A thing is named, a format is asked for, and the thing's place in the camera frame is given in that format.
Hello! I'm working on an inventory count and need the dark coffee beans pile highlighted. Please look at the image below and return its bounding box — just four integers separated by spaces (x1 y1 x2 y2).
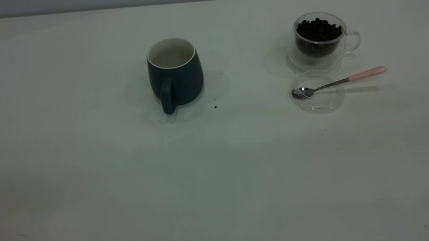
295 16 345 58

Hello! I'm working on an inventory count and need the clear double-wall glass cup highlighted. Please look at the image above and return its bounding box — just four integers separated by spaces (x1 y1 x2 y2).
286 10 363 73

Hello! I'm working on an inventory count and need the metal spoon with pink handle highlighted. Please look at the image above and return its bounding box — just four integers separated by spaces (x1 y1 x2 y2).
290 66 389 100

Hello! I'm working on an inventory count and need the clear glass saucer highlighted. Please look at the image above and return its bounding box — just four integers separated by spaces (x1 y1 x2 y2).
289 68 346 115

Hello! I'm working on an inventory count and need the dark grey ceramic mug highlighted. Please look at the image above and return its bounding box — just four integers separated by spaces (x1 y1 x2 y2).
146 36 206 116

